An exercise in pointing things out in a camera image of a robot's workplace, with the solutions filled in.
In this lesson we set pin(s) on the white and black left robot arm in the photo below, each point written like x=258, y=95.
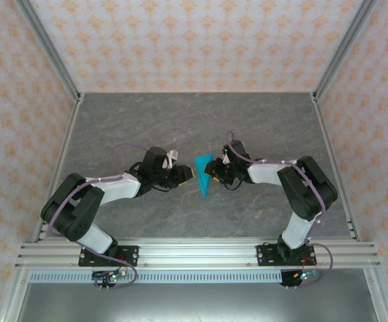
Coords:
x=96, y=239

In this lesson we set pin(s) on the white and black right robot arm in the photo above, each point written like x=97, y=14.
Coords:
x=294, y=231

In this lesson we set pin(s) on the grey metal panel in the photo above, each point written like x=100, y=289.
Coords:
x=197, y=305

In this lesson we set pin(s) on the aluminium mounting rail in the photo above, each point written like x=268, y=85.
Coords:
x=197, y=255

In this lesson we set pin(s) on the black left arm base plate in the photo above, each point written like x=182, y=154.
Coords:
x=130, y=256

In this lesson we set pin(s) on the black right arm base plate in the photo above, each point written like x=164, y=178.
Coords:
x=264, y=256

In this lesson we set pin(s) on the aluminium table side rail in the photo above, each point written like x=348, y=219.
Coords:
x=333, y=164
x=62, y=164

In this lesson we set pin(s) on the aluminium frame post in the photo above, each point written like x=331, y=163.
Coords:
x=343, y=50
x=48, y=50

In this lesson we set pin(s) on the aluminium lower frame rail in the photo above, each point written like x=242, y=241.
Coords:
x=382, y=302
x=11, y=302

